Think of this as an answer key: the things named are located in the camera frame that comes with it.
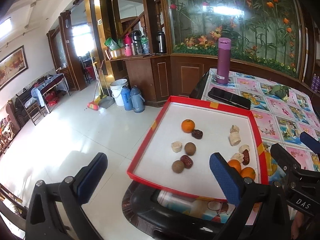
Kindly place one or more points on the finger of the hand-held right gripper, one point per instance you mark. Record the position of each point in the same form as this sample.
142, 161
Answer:
283, 155
311, 141

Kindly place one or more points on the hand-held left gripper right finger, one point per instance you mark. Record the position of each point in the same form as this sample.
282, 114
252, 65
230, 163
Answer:
225, 178

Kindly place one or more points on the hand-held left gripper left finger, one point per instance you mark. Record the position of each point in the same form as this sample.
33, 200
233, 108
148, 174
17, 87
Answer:
90, 178

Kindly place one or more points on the orange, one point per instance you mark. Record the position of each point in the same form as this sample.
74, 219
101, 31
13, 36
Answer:
235, 165
188, 125
248, 173

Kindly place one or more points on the red date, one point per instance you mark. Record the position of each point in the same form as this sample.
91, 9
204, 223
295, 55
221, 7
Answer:
186, 160
197, 133
246, 157

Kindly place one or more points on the brown longan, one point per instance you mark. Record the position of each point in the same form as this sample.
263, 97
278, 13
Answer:
178, 166
190, 148

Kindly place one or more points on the red box with white inside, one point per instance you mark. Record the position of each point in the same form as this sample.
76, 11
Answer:
215, 130

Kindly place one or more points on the person's right hand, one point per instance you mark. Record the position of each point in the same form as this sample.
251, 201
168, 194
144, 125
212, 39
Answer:
301, 227

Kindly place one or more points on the printed pink tablecloth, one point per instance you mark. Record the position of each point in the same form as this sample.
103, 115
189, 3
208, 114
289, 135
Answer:
285, 115

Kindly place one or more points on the green leafy vegetable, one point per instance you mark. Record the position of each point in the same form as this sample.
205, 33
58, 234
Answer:
281, 91

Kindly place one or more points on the grey dustpan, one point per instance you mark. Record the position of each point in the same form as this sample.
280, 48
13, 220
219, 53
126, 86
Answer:
107, 103

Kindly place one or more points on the black smartphone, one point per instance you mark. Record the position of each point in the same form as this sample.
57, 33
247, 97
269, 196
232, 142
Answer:
228, 97

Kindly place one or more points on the blue thermos jug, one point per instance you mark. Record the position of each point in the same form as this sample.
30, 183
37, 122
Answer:
126, 98

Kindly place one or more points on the wooden chair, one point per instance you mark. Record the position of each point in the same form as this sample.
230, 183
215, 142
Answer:
32, 108

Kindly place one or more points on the white plastic bucket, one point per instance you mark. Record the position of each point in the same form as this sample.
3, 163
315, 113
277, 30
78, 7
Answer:
119, 92

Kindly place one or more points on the grey-blue thermos jug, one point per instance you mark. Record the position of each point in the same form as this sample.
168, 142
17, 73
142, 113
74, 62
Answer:
137, 100

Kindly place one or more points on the dark wooden desk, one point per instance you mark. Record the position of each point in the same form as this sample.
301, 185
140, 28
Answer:
53, 81

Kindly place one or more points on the red plastic stool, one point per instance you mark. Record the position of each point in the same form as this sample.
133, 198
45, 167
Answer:
89, 72

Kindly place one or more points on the purple thermos bottle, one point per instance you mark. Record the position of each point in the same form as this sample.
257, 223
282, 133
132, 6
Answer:
222, 62

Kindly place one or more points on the wooden counter cabinet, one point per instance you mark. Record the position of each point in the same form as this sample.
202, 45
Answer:
150, 80

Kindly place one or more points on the yellow cardboard box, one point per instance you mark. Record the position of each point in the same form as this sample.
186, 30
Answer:
117, 54

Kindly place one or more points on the pink bottle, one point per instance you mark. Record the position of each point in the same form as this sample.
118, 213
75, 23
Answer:
128, 50

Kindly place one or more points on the green plastic bag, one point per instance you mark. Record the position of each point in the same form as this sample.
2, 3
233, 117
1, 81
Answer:
112, 43

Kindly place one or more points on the black thermos flask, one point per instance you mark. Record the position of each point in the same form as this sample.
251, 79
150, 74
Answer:
136, 42

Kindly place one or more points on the glass panel with bamboo flowers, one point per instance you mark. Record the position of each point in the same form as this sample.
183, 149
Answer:
225, 17

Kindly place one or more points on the dark thermos flask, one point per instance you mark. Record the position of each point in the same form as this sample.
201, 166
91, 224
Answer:
162, 42

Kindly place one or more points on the framed wall painting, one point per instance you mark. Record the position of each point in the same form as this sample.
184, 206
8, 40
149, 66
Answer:
12, 65

